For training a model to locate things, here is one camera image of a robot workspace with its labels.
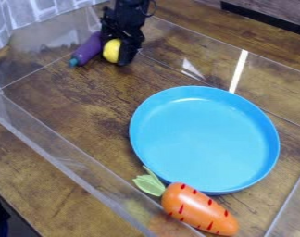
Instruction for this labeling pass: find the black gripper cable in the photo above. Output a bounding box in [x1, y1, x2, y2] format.
[139, 0, 158, 18]

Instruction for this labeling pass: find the clear acrylic enclosure wall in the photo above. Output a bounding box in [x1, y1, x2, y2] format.
[0, 0, 300, 237]

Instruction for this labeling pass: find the yellow toy lemon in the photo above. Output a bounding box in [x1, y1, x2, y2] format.
[103, 39, 122, 63]

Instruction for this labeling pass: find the orange toy carrot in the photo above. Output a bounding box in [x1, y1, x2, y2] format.
[132, 167, 239, 236]

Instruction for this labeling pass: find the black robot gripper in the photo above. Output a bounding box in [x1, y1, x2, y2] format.
[100, 0, 151, 66]

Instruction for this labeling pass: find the purple toy eggplant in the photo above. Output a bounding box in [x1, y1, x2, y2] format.
[68, 31, 102, 67]

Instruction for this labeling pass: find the blue round tray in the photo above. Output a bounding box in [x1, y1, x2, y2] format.
[128, 86, 279, 195]

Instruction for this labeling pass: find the white patterned curtain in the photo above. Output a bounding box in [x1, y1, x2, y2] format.
[0, 0, 104, 49]

